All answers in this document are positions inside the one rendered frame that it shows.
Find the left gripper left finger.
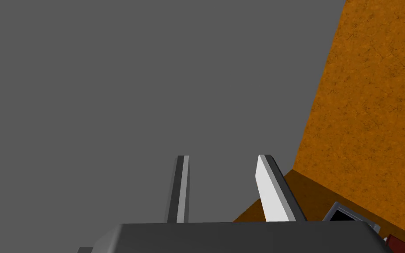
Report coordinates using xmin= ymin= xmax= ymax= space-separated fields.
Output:
xmin=167 ymin=155 xmax=190 ymax=224

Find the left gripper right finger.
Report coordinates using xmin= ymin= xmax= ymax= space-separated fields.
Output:
xmin=255 ymin=154 xmax=308 ymax=223

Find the grey framed black appliance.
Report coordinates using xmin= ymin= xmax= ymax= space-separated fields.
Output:
xmin=322 ymin=202 xmax=381 ymax=234

